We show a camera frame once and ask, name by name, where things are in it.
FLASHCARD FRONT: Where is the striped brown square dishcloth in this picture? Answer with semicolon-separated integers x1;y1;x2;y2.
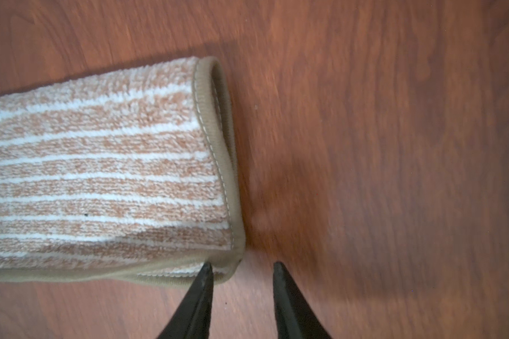
0;56;245;285

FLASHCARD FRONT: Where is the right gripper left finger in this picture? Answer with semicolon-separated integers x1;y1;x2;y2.
157;263;214;339

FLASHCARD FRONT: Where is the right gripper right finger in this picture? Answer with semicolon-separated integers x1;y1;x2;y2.
273;261;331;339

